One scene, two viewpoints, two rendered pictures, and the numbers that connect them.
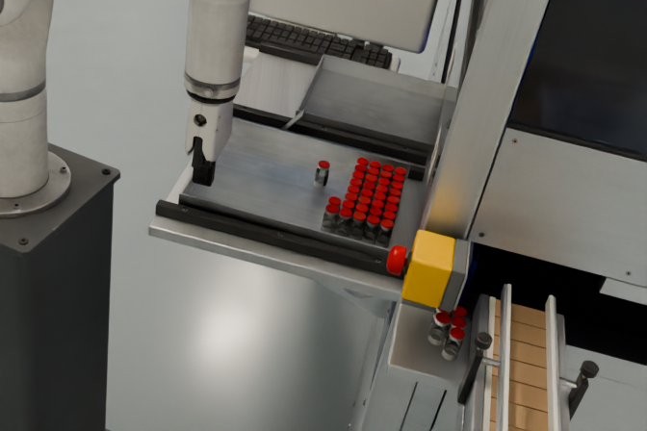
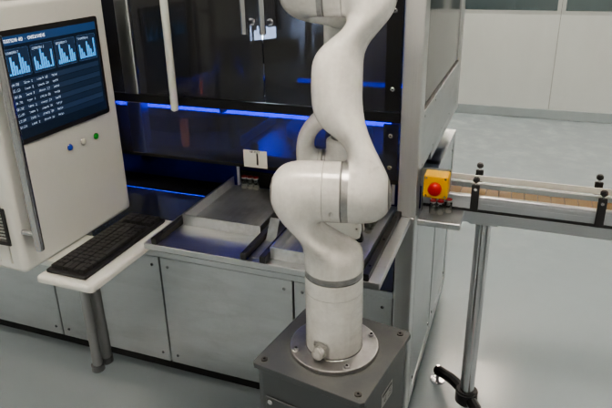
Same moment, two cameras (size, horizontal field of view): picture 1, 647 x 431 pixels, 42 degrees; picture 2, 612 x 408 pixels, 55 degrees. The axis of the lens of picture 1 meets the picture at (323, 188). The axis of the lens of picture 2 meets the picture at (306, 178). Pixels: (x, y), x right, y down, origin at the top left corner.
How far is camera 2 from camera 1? 173 cm
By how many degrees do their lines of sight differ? 65
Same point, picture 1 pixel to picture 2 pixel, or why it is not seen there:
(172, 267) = not seen: outside the picture
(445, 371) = (458, 213)
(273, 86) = (208, 241)
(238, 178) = not seen: hidden behind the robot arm
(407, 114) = (245, 202)
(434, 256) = (443, 173)
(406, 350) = (449, 220)
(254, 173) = not seen: hidden behind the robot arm
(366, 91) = (217, 212)
